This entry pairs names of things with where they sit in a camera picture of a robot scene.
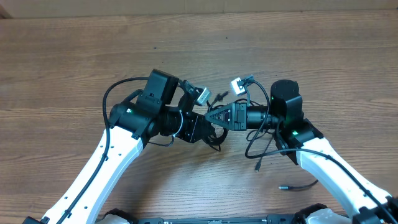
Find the black usb cable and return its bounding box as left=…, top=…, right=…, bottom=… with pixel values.
left=201, top=90, right=319, bottom=191

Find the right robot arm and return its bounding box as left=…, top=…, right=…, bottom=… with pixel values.
left=205, top=80, right=397, bottom=223

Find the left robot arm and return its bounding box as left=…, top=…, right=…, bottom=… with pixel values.
left=24, top=69, right=213, bottom=223

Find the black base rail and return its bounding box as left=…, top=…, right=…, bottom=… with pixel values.
left=96, top=203, right=343, bottom=224

